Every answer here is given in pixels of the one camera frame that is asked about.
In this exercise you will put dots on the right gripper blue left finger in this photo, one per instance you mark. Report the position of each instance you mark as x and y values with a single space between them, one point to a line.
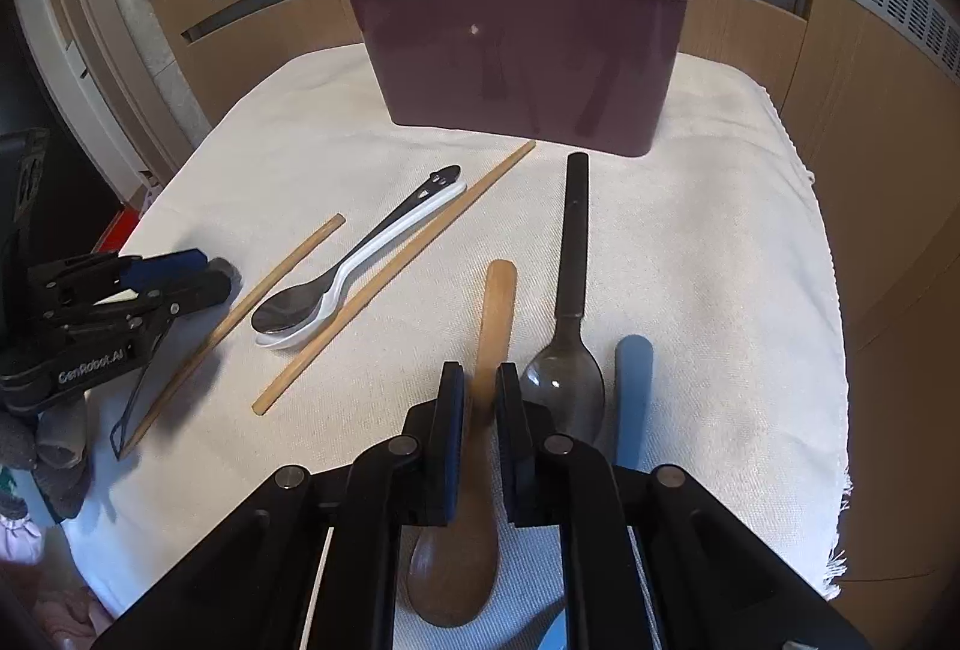
310 559

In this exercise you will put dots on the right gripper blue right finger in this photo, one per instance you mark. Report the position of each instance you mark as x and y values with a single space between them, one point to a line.
651 559

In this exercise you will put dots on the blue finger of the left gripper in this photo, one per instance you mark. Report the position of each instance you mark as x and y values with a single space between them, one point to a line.
170 297
161 265

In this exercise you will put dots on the dark metal spoon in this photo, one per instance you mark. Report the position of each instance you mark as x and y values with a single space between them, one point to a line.
352 259

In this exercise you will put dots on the brown wooden spoon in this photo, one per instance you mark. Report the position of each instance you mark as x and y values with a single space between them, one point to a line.
453 569

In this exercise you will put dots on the black-handled smoky spoon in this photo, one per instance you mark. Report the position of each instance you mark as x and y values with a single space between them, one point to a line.
564 376

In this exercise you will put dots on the wooden chopstick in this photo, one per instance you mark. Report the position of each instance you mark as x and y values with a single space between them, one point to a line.
123 441
384 276

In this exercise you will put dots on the grey-blue plastic spoon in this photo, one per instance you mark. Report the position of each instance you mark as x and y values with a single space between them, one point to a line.
633 379

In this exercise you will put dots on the white plastic spoon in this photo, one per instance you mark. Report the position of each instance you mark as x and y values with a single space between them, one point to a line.
360 274

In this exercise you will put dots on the gloved left hand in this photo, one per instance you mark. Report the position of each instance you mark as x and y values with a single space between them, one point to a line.
46 470

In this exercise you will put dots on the cream white table cloth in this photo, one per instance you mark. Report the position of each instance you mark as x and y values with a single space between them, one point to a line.
711 246

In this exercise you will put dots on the maroon plastic utensil box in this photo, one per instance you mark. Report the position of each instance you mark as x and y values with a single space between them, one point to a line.
586 73

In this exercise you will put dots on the right grey vent grille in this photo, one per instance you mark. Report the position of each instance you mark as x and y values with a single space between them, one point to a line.
925 24

